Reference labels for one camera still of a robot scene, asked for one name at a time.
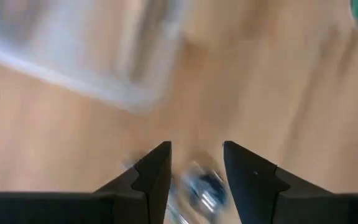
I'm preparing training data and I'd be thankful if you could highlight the clear plastic cutlery organizer tray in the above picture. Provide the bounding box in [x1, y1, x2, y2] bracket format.
[0, 0, 186, 113]

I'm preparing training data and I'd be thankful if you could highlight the shiny silver spoon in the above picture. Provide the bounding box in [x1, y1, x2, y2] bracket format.
[166, 160, 229, 224]

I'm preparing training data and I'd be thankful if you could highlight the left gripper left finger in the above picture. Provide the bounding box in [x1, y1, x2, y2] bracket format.
[0, 141, 173, 224]

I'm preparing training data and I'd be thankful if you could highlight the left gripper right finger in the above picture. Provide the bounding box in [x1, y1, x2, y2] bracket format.
[223, 141, 358, 224]

